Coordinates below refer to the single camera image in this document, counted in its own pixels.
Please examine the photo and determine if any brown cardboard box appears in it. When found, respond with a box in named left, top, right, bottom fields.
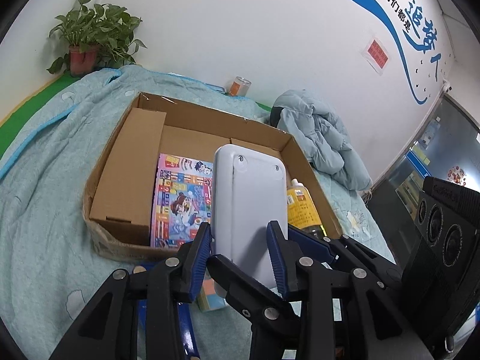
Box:
left=83, top=93, right=343, bottom=263

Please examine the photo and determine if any red wall notice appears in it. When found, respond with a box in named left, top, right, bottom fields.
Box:
left=361, top=36, right=390, bottom=76

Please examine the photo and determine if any yellow labelled dark jar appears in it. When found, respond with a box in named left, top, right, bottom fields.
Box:
left=286, top=187, right=326, bottom=239

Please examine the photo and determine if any small orange labelled jar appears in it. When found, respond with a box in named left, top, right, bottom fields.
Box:
left=229, top=76, right=251, bottom=97

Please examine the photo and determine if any potted green plant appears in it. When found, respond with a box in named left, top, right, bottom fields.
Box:
left=47, top=0, right=146, bottom=77

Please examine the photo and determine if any colourful cartoon book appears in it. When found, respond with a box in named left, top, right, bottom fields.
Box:
left=151, top=154, right=213, bottom=249

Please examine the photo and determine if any white spray bottle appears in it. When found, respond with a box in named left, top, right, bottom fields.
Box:
left=289, top=179, right=304, bottom=191

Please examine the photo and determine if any pastel rubiks cube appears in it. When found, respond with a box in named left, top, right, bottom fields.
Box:
left=196, top=274, right=227, bottom=312

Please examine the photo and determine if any white plastic device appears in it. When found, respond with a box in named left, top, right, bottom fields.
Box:
left=211, top=144, right=287, bottom=289

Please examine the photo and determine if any light blue puffer jacket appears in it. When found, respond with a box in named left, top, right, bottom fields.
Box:
left=269, top=89, right=372, bottom=191

